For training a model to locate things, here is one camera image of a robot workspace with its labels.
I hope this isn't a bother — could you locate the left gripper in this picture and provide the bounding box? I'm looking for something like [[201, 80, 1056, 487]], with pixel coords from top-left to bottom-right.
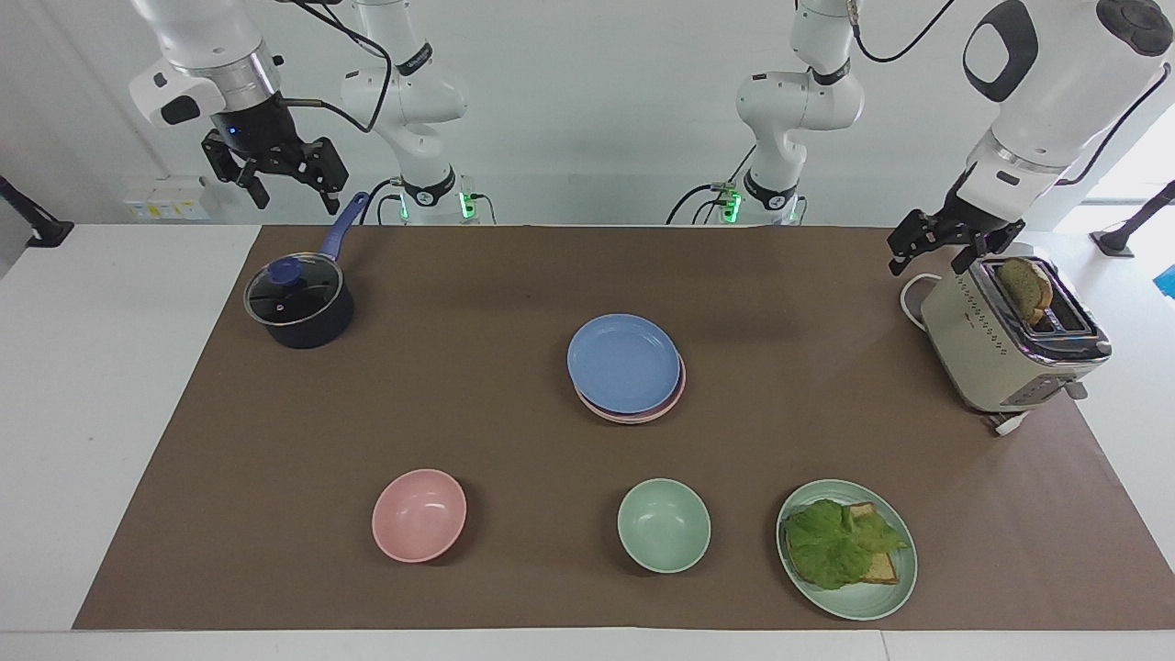
[[887, 171, 1027, 277]]

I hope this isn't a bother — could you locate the blue plate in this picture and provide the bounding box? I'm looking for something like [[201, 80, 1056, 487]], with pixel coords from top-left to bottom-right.
[[566, 314, 681, 415]]

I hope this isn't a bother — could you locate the green lettuce leaf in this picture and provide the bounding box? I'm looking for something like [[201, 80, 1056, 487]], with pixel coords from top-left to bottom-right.
[[781, 499, 910, 590]]

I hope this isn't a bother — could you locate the black cable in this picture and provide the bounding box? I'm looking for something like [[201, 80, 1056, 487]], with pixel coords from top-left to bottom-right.
[[1054, 62, 1173, 188], [850, 0, 957, 65], [275, 0, 395, 135], [666, 145, 759, 227], [358, 179, 405, 227]]

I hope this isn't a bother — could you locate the silver toaster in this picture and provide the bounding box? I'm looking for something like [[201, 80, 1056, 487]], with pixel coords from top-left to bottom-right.
[[920, 254, 1113, 414]]

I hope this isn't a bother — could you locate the toast slice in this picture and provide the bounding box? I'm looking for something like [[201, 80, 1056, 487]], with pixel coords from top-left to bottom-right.
[[845, 501, 901, 585]]

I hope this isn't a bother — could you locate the pink bowl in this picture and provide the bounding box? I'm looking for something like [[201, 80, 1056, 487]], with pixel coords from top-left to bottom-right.
[[371, 468, 468, 564]]

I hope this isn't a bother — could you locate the beige plate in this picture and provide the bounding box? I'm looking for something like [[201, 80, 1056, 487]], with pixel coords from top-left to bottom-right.
[[580, 378, 687, 426]]

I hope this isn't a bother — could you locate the pink plate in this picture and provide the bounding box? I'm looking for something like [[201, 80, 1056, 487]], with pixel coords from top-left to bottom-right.
[[575, 353, 687, 423]]

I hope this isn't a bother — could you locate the black stand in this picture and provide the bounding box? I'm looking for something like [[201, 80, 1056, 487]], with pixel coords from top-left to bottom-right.
[[1090, 179, 1175, 258], [0, 174, 75, 249]]

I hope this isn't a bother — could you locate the white wall socket box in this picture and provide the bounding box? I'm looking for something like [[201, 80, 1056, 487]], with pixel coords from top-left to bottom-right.
[[124, 176, 211, 222]]

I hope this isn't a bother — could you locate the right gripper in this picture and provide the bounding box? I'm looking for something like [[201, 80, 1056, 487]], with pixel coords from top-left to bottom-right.
[[201, 92, 351, 218]]

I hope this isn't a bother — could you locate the brown bread slice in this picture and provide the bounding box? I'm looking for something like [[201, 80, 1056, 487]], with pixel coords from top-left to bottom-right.
[[998, 257, 1055, 327]]

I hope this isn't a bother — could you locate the dark blue saucepan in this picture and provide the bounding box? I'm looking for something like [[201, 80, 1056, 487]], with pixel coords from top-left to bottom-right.
[[243, 191, 370, 351]]

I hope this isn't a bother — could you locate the green plate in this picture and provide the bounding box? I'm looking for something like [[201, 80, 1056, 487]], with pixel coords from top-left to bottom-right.
[[776, 478, 919, 622]]

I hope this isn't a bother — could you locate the green bowl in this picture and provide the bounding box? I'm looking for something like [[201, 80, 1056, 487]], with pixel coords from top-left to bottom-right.
[[616, 477, 712, 575]]

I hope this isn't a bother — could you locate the glass lid with blue knob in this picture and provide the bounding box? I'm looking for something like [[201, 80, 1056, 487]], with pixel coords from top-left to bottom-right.
[[243, 255, 343, 327]]

